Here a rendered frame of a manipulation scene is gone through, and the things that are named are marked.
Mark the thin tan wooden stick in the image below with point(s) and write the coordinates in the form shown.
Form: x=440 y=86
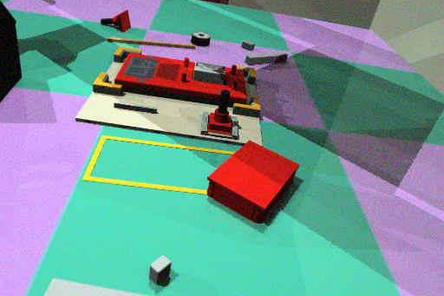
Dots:
x=177 y=45

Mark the black toy tyre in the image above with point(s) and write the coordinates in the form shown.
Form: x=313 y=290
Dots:
x=200 y=38

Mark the yellow rectangular outline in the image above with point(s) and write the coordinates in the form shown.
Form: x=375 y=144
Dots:
x=137 y=184

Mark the grey rectangular bar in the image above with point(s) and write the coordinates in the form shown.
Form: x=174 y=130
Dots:
x=266 y=58

